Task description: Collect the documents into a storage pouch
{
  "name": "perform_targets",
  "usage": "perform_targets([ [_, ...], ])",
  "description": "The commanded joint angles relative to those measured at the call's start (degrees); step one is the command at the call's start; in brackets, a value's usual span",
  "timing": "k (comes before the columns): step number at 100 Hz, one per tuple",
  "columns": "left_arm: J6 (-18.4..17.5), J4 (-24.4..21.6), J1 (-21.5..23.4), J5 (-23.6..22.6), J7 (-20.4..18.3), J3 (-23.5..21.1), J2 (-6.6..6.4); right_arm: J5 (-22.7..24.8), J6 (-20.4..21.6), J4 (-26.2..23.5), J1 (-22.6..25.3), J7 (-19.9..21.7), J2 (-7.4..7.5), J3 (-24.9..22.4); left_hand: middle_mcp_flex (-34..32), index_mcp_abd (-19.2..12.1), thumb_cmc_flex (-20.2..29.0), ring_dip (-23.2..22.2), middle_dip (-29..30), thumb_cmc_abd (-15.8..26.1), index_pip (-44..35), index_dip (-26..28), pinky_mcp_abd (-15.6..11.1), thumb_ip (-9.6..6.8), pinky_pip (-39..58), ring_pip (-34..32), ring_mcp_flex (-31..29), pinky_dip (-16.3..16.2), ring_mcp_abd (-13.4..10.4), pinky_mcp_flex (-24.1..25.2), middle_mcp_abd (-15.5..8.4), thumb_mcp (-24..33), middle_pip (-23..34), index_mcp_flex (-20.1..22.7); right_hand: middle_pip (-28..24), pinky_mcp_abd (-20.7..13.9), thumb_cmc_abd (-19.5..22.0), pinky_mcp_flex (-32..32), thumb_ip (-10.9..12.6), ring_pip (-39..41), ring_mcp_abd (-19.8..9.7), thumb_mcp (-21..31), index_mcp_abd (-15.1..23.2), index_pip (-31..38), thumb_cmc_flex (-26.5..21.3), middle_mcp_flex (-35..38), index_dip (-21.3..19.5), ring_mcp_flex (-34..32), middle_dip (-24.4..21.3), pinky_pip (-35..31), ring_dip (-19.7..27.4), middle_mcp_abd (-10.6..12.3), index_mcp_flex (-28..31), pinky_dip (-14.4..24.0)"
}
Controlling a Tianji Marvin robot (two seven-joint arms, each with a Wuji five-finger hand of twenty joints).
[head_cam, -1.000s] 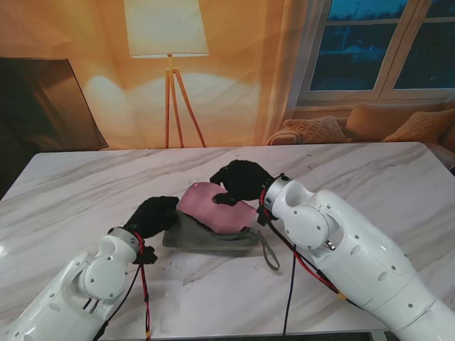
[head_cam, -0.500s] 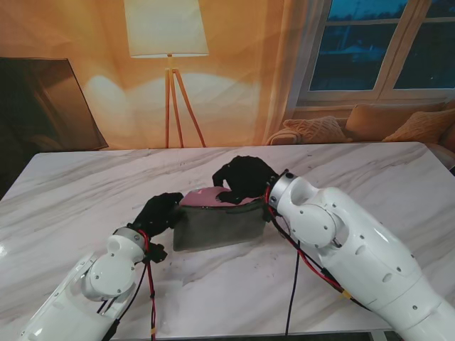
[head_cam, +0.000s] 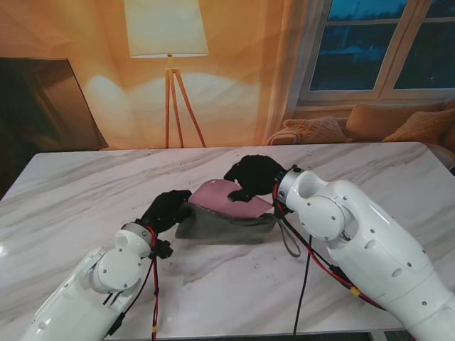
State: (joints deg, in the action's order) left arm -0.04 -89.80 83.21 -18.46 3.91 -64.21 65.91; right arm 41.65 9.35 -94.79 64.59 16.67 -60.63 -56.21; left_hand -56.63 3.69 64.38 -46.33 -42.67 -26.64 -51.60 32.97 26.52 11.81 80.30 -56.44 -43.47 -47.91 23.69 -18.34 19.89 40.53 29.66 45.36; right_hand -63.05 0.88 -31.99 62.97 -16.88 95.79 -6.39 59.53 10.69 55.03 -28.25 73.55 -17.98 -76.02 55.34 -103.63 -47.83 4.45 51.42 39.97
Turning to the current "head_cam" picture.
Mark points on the beige sofa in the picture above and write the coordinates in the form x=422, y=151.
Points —
x=279, y=136

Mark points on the grey suede zip pouch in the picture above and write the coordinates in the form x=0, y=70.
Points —
x=224, y=227

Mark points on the cream knitted cushion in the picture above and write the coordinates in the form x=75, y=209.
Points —
x=313, y=129

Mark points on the plain tan cushion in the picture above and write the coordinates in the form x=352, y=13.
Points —
x=377, y=122

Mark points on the floor lamp with wooden legs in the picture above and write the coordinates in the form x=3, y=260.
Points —
x=167, y=28

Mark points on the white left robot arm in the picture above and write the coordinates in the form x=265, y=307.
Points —
x=92, y=287

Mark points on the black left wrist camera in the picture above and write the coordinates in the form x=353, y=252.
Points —
x=164, y=249

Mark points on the dark flat television screen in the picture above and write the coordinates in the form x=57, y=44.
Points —
x=42, y=106

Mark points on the white framed window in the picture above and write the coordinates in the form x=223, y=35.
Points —
x=348, y=53

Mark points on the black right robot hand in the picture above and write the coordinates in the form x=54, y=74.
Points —
x=256, y=177

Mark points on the pink cloth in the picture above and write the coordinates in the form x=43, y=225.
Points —
x=220, y=199

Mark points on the orange knitted cushion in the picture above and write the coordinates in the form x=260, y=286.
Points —
x=423, y=126

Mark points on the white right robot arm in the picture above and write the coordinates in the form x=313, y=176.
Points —
x=355, y=234

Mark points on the beige curtain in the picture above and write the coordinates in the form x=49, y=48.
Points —
x=295, y=71

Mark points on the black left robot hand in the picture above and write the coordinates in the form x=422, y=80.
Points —
x=163, y=213

